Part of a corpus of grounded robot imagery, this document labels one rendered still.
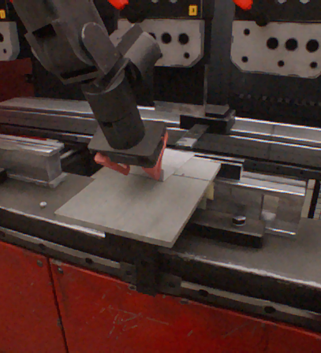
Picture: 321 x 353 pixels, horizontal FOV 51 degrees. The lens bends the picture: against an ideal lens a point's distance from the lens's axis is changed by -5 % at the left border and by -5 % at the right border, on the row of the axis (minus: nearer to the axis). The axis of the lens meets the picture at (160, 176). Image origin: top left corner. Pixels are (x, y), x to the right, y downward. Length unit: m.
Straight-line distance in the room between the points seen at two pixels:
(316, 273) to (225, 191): 0.22
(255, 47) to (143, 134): 0.22
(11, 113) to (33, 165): 0.41
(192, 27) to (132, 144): 0.22
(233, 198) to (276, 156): 0.27
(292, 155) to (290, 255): 0.33
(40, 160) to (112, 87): 0.47
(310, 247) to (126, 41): 0.48
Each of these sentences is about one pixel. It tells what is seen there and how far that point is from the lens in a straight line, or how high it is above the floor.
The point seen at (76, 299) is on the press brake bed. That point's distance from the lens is 0.85.
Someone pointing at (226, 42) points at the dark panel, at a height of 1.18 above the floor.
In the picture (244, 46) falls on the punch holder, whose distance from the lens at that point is 0.58.
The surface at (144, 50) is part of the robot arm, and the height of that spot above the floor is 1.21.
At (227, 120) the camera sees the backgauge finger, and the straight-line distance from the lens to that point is 0.85.
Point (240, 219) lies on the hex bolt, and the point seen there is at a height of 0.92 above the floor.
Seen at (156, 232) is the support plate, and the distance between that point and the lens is 0.46.
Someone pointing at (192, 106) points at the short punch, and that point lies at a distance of 0.66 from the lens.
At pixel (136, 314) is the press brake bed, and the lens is 0.78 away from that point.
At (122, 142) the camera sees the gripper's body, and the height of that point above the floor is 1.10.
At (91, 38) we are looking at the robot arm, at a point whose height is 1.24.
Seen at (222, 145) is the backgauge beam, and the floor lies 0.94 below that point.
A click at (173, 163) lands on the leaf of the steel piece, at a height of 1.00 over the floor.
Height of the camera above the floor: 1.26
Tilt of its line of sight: 26 degrees down
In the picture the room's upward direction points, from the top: straight up
